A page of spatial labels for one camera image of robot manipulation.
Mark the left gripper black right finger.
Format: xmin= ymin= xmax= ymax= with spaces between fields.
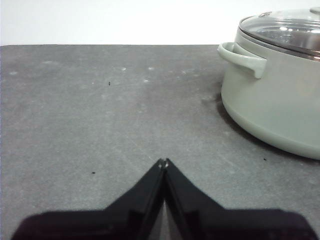
xmin=164 ymin=157 xmax=317 ymax=240

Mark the pale green electric pot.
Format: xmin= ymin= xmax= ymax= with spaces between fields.
xmin=217 ymin=26 xmax=320 ymax=161

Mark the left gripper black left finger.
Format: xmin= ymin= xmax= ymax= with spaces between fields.
xmin=9 ymin=158 xmax=166 ymax=240

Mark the glass lid with green knob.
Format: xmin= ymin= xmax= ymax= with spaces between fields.
xmin=238 ymin=5 xmax=320 ymax=61

